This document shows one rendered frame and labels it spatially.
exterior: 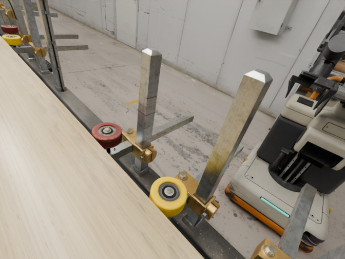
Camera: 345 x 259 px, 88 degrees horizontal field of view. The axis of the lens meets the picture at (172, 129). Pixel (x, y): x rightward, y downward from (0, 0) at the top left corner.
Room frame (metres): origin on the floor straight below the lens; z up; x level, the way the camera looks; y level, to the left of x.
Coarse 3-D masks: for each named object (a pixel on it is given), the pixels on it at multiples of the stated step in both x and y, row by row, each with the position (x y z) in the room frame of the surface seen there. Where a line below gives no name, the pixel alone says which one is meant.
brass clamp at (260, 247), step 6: (264, 240) 0.20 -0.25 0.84; (258, 246) 0.20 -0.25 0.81; (264, 246) 0.19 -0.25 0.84; (276, 246) 0.20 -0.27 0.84; (258, 252) 0.18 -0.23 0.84; (264, 252) 0.18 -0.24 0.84; (276, 252) 0.18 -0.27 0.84; (282, 252) 0.19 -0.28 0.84; (252, 258) 0.17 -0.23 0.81; (258, 258) 0.17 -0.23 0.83; (264, 258) 0.17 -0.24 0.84; (270, 258) 0.17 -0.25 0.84; (276, 258) 0.17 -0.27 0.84; (282, 258) 0.17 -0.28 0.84; (288, 258) 0.18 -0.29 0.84
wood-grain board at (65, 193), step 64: (0, 64) 0.65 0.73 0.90; (0, 128) 0.31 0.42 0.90; (64, 128) 0.36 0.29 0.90; (0, 192) 0.16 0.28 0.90; (64, 192) 0.18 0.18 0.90; (128, 192) 0.21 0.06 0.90; (0, 256) 0.07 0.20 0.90; (64, 256) 0.09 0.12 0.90; (128, 256) 0.10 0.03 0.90; (192, 256) 0.12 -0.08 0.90
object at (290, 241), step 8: (304, 192) 0.38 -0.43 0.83; (312, 192) 0.38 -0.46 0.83; (304, 200) 0.35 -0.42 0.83; (312, 200) 0.35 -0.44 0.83; (296, 208) 0.32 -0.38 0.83; (304, 208) 0.32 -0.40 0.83; (296, 216) 0.29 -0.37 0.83; (304, 216) 0.29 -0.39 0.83; (288, 224) 0.27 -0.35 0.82; (296, 224) 0.27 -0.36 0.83; (304, 224) 0.27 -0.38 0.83; (288, 232) 0.24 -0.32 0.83; (296, 232) 0.24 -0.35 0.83; (280, 240) 0.23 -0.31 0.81; (288, 240) 0.22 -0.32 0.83; (296, 240) 0.22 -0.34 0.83; (280, 248) 0.20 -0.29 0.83; (288, 248) 0.20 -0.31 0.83; (296, 248) 0.21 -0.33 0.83
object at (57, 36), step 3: (15, 33) 1.19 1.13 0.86; (42, 36) 1.29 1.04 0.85; (57, 36) 1.37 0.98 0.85; (60, 36) 1.39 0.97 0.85; (63, 36) 1.40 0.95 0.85; (66, 36) 1.42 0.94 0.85; (69, 36) 1.44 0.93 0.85; (72, 36) 1.46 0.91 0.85; (75, 36) 1.48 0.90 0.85; (78, 36) 1.49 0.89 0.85; (42, 39) 1.29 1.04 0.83
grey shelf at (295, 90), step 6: (318, 54) 2.12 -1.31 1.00; (312, 60) 2.13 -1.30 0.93; (342, 60) 2.35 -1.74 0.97; (312, 66) 2.12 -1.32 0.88; (336, 72) 1.99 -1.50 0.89; (300, 84) 2.43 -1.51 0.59; (312, 84) 2.42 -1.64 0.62; (294, 90) 2.13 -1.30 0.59; (300, 90) 2.42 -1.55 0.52; (282, 108) 2.13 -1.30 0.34
